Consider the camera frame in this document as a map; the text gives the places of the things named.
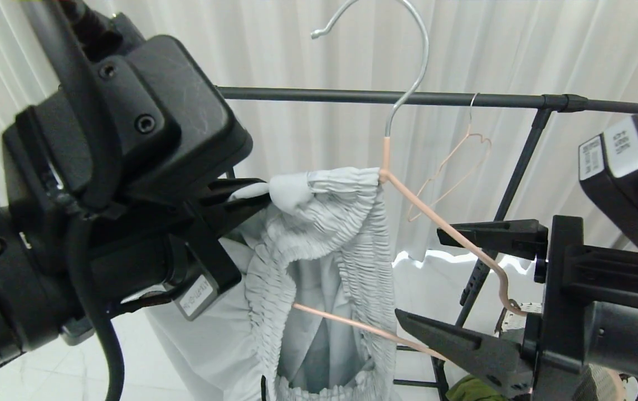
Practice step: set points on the black clothes rack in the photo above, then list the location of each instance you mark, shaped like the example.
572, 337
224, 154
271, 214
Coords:
324, 96

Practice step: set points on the green garment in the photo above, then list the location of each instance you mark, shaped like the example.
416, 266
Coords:
472, 390

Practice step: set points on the white curtain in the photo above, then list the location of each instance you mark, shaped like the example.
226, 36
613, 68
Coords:
274, 50

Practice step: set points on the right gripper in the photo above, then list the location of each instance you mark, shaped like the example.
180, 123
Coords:
619, 312

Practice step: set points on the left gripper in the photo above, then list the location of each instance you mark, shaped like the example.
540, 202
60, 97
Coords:
146, 267

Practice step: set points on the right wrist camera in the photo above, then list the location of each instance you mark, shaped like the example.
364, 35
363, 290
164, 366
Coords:
631, 167

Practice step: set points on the white laundry basket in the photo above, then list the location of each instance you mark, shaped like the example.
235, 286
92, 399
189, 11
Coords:
527, 317

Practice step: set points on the pink clothes hanger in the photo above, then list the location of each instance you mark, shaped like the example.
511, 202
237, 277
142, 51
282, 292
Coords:
470, 114
386, 156

